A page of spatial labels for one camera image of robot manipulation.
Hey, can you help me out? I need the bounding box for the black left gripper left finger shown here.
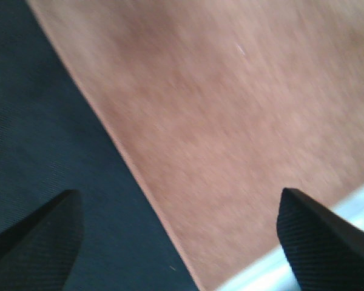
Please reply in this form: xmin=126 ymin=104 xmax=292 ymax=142
xmin=0 ymin=190 xmax=84 ymax=290

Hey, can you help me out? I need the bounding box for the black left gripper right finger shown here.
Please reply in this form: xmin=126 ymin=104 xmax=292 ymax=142
xmin=276 ymin=188 xmax=364 ymax=290

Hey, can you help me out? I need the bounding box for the brown towel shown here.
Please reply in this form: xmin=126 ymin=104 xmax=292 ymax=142
xmin=29 ymin=1 xmax=364 ymax=290

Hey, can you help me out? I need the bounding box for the black table cloth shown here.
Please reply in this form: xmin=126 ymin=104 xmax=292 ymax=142
xmin=0 ymin=1 xmax=197 ymax=290

